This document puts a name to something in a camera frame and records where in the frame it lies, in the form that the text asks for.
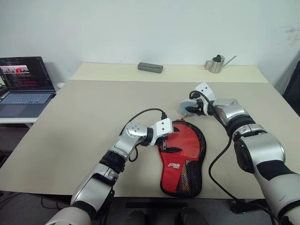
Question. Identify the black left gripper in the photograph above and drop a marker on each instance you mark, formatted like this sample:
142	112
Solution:
164	143

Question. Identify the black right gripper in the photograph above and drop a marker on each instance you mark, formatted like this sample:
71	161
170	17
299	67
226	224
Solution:
200	106

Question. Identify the grey blue zipper pull tab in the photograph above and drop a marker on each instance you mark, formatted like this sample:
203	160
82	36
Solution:
184	105

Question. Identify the red black paddle case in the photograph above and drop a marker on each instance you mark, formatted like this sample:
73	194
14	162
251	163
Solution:
173	168

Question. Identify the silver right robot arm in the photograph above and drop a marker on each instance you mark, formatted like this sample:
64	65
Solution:
257	150

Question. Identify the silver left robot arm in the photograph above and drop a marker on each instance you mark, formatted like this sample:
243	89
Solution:
126	143

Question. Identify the steel watering can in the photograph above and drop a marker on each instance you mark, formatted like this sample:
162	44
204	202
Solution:
215	66

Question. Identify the grey rectangular pouch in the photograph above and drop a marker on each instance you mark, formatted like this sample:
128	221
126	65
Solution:
150	68

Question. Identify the dark rounded shape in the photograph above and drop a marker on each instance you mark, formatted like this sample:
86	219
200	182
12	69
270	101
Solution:
193	216
136	218

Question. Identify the open grey laptop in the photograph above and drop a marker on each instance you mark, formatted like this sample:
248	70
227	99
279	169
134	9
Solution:
23	100

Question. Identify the white side table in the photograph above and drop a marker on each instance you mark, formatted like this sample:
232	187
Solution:
16	120

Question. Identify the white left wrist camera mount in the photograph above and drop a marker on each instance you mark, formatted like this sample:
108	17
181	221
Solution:
164	126

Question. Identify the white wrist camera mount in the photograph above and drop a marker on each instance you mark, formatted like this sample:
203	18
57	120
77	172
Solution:
205	88
164	126

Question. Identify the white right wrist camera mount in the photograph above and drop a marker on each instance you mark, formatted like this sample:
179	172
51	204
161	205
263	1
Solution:
205	88

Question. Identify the black table frame bracket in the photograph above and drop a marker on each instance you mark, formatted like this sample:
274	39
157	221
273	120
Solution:
239	207

